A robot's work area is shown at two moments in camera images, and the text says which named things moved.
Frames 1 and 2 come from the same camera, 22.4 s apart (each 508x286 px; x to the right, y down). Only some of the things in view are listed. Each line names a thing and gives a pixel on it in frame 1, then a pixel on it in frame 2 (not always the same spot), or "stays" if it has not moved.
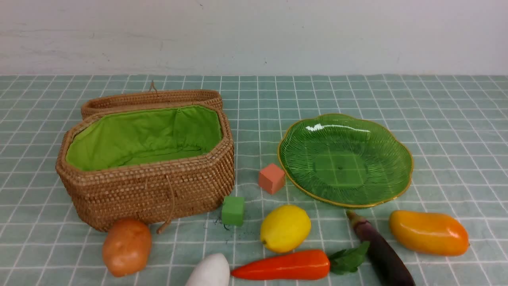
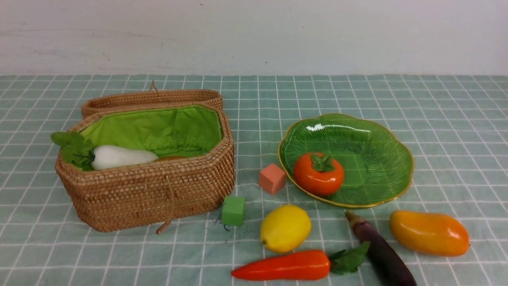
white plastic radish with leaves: x=213 y=271 -> x=79 y=151
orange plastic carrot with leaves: x=305 y=265 stays
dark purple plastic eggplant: x=389 y=267 stays
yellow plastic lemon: x=284 y=228 stays
